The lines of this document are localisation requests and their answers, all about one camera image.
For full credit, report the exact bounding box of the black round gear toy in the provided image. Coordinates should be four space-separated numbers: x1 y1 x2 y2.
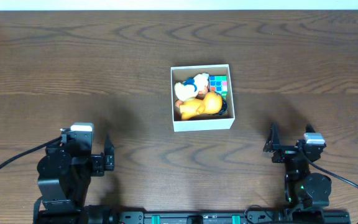
217 98 228 115

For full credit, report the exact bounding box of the white cardboard box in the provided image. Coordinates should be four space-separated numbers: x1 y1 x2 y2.
170 64 235 132

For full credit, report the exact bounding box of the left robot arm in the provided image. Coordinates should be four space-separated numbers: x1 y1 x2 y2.
33 131 119 224

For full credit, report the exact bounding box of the yellow plush duck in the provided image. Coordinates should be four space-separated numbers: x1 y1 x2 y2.
173 73 209 108

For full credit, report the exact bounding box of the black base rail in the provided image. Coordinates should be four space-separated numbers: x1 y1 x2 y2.
33 206 351 224

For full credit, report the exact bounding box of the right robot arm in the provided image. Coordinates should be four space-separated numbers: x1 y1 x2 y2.
263 123 332 222

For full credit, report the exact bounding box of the colourful puzzle cube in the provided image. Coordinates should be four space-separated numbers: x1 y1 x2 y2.
209 75 228 98

